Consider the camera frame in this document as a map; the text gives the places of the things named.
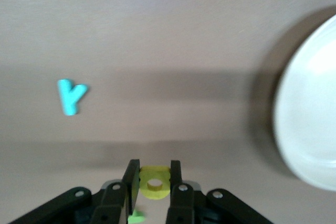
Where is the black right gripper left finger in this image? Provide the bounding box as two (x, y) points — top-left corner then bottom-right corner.
(91, 158), (141, 224)

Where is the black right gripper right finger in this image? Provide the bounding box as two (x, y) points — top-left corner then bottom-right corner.
(165, 159), (203, 224)

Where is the yellow foam letter d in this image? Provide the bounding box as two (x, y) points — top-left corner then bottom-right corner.
(138, 165), (172, 200)

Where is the green foam letter p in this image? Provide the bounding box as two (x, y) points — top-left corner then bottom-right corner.
(128, 209), (145, 224)

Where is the teal foam letter y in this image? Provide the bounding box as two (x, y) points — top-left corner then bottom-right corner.
(57, 79), (88, 116)

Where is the beige brown plate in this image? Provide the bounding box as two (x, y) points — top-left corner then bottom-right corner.
(272, 14), (336, 192)

